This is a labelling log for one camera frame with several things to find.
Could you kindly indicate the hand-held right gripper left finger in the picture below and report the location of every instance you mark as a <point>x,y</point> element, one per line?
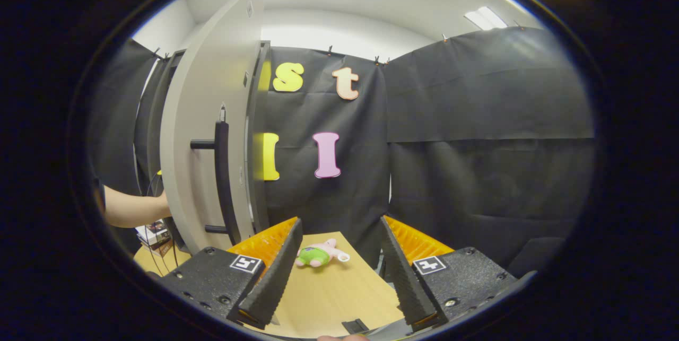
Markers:
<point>276,277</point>

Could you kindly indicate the green pink plush toy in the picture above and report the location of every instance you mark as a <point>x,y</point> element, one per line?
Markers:
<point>318,255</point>

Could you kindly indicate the narrow ceiling light panel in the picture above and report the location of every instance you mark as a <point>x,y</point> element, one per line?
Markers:
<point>485,18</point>

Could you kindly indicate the beige cabinet door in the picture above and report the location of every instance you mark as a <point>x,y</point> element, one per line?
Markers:
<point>201,92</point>

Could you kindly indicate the black backdrop cloth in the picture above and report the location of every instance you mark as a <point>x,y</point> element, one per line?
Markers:
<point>477,145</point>

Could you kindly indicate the white portrait cover book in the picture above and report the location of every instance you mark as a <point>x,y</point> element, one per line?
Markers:
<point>154,229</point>

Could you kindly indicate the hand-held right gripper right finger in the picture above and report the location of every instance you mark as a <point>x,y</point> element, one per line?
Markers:
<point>406,277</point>

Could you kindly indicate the thin dark book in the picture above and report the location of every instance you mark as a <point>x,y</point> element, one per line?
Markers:
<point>159,248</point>

